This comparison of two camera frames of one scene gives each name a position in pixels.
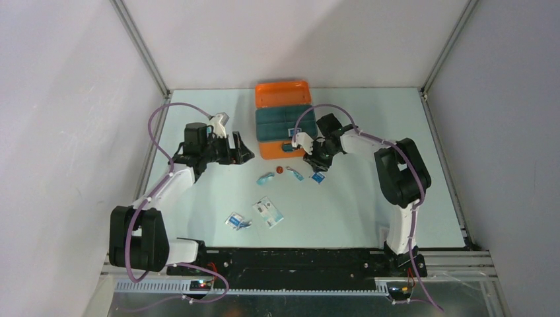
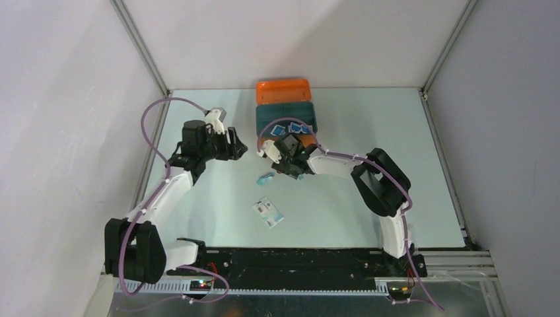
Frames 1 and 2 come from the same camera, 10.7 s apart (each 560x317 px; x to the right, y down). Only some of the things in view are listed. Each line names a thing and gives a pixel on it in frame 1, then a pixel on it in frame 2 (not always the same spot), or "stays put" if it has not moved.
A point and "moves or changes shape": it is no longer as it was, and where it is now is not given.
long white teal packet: (268, 212) stays put
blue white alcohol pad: (291, 131) → (278, 130)
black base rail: (304, 267) stays put
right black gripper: (317, 164) → (282, 168)
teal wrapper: (264, 178) stays put
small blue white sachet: (318, 177) moves or changes shape
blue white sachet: (237, 221) → (306, 129)
